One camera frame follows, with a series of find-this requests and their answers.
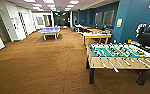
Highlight small orange object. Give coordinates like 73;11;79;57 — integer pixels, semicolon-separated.
127;38;133;45

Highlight yellow wall poster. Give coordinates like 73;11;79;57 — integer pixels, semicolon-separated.
116;17;124;29

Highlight blue ping pong table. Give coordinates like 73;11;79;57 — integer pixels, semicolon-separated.
37;26;62;42

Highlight glass office window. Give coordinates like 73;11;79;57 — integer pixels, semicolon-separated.
33;16;46;27

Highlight white wall notice sheet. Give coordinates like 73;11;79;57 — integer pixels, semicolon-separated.
11;16;18;26

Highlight green foosball table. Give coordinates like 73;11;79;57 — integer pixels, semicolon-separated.
85;42;150;86

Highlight air hockey table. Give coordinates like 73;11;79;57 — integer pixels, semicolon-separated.
82;31;113;48

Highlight black white gaming chair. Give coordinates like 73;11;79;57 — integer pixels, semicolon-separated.
135;22;150;48

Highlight long wooden table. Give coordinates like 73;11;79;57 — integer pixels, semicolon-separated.
74;23;105;34

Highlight dark glass wall window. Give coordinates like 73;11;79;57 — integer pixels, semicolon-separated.
103;10;116;28
93;11;104;26

